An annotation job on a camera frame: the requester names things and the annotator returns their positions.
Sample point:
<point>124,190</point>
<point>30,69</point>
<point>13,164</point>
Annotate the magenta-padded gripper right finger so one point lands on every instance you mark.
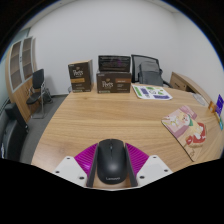
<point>140,160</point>

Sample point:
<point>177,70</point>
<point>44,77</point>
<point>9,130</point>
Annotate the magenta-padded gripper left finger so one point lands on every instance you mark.
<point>85,160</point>

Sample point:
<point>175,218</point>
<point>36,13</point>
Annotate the black computer mouse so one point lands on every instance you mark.
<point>111,161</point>

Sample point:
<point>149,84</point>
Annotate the white printed sheet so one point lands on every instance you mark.
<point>151,92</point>

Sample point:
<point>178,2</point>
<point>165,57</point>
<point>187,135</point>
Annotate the black leather armchair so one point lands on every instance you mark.
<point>11,133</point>

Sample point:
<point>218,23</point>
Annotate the flat brown carton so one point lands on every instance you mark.
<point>114,82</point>

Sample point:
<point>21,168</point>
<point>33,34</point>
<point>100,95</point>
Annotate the upright brown carton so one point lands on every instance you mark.
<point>80,76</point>

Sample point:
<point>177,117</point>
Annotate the round white disc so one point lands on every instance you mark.
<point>199,99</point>

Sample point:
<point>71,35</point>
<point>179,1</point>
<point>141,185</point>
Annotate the grey mesh office chair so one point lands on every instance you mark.
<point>150,71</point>

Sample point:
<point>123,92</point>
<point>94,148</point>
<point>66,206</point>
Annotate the wooden side desk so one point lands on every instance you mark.
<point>186,83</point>

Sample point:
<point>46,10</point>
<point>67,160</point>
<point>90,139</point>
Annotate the small orange box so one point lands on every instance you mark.
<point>212,106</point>

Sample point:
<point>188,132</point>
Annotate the black visitor chair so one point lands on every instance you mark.
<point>37,80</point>

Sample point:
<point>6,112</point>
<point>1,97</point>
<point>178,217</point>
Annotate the wooden shelf unit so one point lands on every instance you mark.
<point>18,93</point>

